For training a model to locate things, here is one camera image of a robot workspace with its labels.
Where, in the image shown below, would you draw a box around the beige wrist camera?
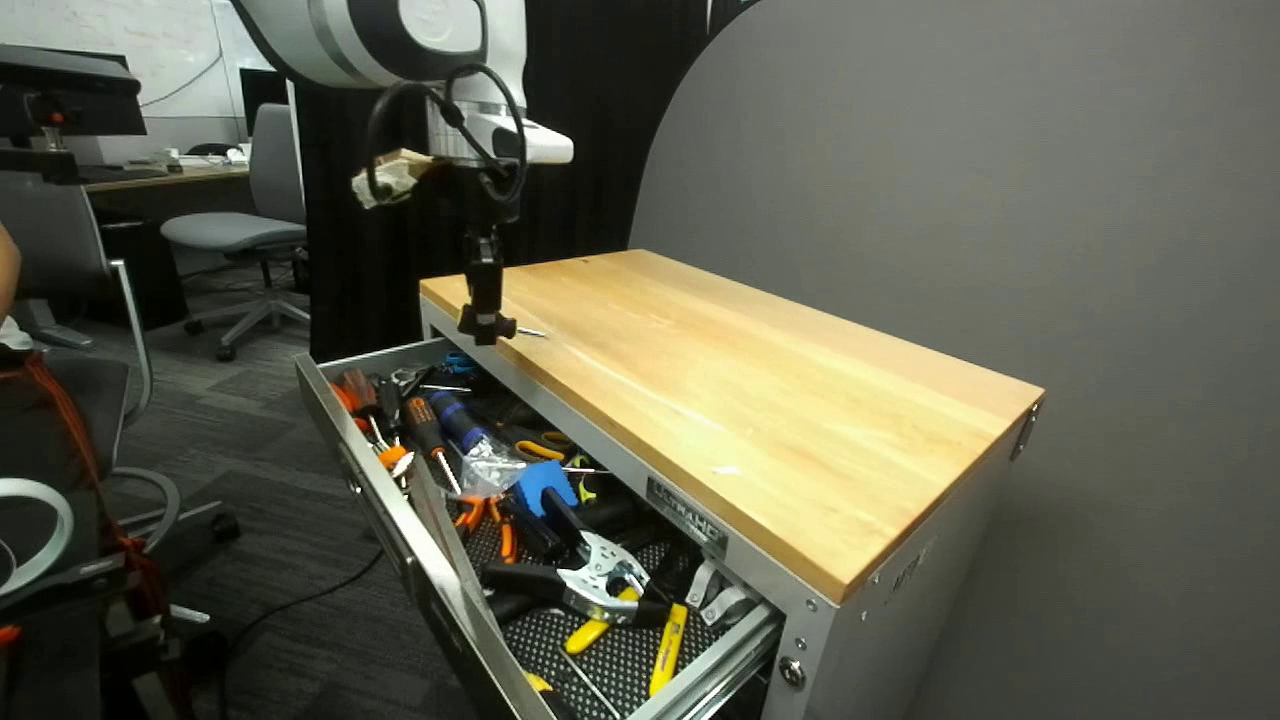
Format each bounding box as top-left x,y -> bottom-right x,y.
346,143 -> 438,218

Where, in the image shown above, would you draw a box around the grey office chair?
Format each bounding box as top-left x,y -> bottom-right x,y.
157,100 -> 319,363

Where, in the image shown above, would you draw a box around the black silver spring clamp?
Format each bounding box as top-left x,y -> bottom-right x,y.
478,526 -> 659,634

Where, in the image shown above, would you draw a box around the wooden office desk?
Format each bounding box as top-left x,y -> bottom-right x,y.
0,139 -> 258,334

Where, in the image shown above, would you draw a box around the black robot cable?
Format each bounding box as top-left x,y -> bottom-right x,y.
361,62 -> 537,234

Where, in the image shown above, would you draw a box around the red strap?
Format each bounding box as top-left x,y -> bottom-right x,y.
10,349 -> 168,624

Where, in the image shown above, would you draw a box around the yellow black hand tool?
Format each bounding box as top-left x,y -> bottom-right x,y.
511,433 -> 571,467

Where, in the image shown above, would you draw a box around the grey partition panel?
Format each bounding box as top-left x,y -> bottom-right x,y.
623,0 -> 1280,720

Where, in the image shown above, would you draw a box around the clear plastic bag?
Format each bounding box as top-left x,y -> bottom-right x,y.
454,437 -> 540,500

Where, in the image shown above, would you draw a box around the orange handle pliers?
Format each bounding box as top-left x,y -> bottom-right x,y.
449,490 -> 525,568

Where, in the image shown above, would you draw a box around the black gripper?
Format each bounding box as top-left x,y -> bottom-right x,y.
454,226 -> 518,349

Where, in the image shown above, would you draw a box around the yellow handle pliers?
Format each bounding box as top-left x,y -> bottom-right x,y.
645,595 -> 701,701

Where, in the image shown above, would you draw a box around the orange black handle screwdriver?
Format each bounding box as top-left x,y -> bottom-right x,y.
329,370 -> 392,453

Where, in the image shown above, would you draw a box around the black cart base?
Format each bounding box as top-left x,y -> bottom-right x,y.
0,497 -> 246,720

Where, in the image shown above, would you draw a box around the grey chair with white frame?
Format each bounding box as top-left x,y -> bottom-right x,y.
0,170 -> 159,422

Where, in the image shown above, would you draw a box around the grey metal tool drawer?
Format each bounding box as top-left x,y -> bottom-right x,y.
290,334 -> 786,720

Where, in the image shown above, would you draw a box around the white hose loop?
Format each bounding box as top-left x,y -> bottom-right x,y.
0,472 -> 78,600

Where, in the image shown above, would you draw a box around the black screwdriver with orange grip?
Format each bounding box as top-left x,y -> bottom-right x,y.
401,391 -> 466,497

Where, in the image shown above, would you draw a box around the yellow handle tool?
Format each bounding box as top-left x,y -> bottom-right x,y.
559,583 -> 645,662

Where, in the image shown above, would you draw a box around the black computer monitor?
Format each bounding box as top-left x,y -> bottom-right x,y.
0,40 -> 147,148

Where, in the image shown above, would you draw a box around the tool cabinet with wooden top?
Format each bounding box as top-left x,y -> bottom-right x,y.
417,244 -> 1049,720

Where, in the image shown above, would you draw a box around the black curtain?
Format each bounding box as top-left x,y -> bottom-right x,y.
290,0 -> 763,363

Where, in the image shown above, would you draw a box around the blue black handle screwdriver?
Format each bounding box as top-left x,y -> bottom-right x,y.
428,384 -> 503,467

